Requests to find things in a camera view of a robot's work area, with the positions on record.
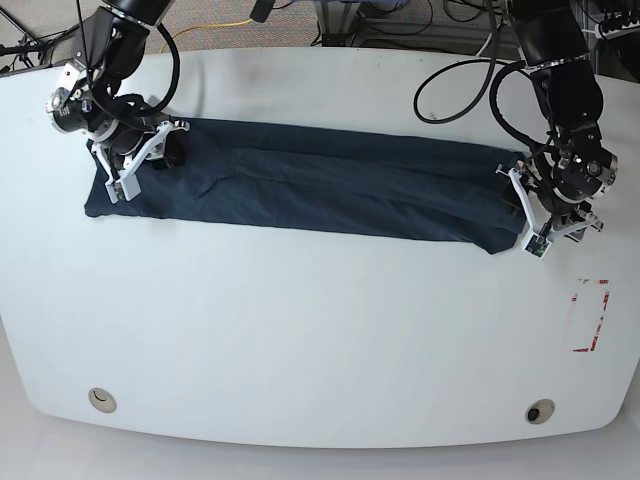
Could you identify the dark navy T-shirt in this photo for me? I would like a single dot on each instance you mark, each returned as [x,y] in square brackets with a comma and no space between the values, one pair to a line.
[305,178]

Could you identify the left table cable grommet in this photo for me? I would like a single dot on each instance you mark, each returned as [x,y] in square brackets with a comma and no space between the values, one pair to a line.
[102,400]

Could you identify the aluminium frame stand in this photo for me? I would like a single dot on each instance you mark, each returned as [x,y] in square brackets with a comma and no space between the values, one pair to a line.
[336,22]

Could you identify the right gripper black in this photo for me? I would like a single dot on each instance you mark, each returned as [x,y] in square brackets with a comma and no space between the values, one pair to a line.
[121,143]

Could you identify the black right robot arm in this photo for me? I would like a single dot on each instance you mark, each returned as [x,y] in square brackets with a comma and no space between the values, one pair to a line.
[109,47]

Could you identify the black tripod legs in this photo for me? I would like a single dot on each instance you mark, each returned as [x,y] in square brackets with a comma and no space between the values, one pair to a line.
[25,49]

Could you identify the right table cable grommet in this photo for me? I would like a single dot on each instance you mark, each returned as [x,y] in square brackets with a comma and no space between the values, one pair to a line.
[540,411]

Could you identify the table cable grommet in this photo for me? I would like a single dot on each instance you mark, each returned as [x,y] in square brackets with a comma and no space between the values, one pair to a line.
[102,400]
[540,411]

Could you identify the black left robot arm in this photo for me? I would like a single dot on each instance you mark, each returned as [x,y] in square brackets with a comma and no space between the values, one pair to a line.
[576,167]

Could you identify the white power strip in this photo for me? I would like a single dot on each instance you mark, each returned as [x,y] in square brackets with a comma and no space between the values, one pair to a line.
[617,24]

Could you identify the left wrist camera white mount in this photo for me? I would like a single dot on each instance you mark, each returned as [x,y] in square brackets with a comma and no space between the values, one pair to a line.
[541,235]

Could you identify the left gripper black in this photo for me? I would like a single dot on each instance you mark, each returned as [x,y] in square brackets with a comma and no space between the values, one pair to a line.
[562,192]

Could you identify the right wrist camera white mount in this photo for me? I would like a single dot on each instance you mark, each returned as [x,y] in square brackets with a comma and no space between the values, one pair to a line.
[123,185]

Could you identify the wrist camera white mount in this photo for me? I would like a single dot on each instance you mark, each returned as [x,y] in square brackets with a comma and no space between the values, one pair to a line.
[123,185]
[541,235]

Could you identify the red tape rectangle marking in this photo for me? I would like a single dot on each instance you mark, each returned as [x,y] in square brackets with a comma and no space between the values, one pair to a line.
[586,314]

